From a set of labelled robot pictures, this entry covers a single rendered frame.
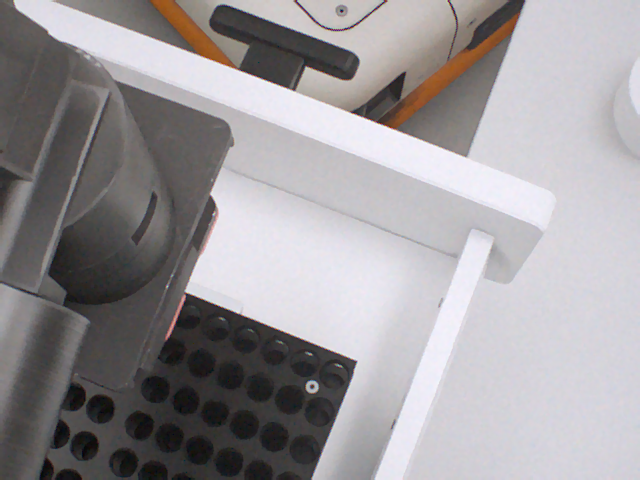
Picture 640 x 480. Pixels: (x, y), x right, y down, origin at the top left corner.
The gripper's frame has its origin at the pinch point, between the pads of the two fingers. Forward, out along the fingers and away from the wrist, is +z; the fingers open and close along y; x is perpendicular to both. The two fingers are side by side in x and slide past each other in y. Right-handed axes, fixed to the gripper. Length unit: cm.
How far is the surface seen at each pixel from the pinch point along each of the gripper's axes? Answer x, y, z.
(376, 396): -10.9, 0.1, 11.5
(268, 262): -3.4, 4.5, 11.7
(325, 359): -8.3, 0.1, 5.1
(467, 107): -7, 46, 98
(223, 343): -3.8, -0.9, 4.9
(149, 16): 33, 43, 97
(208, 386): -3.9, -2.9, 4.8
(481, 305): -14.5, 7.9, 19.7
